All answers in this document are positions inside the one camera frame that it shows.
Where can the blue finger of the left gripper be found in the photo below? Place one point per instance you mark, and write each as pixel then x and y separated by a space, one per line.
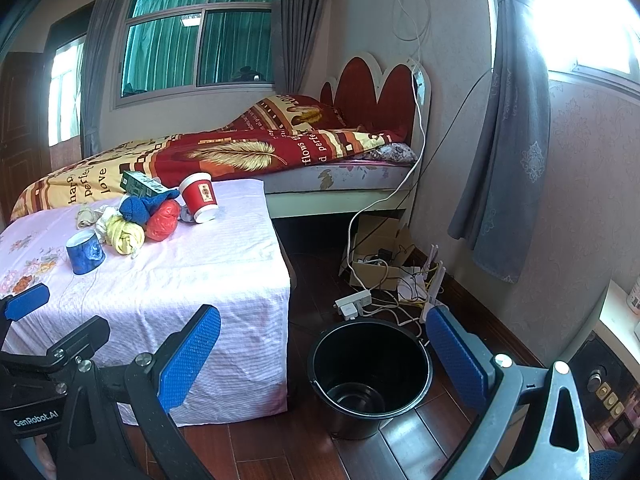
pixel 27 301

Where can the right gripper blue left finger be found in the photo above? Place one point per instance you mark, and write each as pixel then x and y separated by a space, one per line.
pixel 181 357

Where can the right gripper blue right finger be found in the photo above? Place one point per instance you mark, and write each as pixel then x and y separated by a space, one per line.
pixel 463 355

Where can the blue patterned paper cup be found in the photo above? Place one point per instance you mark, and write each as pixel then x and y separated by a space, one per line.
pixel 85 252

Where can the yellow balled cloth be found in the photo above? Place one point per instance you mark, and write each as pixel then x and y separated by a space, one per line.
pixel 124 236

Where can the red plastic bag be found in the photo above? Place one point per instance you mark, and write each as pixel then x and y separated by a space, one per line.
pixel 163 222

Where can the green white milk carton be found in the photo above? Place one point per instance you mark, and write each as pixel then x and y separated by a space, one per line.
pixel 136 183

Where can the red paper cup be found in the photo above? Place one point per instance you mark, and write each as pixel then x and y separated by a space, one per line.
pixel 198 193

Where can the black plastic trash bucket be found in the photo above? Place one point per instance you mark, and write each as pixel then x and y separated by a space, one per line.
pixel 364 373

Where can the white wifi router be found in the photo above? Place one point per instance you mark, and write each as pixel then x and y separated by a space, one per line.
pixel 418 286

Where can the white power strip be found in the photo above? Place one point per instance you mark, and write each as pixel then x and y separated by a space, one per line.
pixel 352 306

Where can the cardboard box under bed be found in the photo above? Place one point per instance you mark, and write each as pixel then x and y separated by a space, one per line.
pixel 382 246

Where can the blue balled cloth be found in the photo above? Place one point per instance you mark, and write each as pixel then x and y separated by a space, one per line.
pixel 140 209

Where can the grey curtain right window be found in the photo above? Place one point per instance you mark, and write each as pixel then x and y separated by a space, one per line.
pixel 499 206

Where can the brown wooden door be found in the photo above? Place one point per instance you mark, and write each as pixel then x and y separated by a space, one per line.
pixel 24 141

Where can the red yellow bed blanket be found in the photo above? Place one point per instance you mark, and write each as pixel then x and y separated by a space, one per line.
pixel 225 155

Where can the red heart-shaped headboard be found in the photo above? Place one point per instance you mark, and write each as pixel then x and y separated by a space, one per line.
pixel 396 98

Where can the red patterned pillow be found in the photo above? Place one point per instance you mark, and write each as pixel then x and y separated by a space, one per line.
pixel 290 113

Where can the grey curtain left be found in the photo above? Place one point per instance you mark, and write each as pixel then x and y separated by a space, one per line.
pixel 101 30

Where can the grey curtain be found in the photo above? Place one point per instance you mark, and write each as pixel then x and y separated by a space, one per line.
pixel 101 30
pixel 294 27

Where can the large window green curtains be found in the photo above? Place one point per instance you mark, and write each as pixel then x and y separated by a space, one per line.
pixel 178 46

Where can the grey curtain centre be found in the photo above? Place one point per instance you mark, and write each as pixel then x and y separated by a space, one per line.
pixel 294 27

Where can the white bed frame with mattress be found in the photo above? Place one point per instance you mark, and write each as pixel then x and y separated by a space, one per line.
pixel 343 187

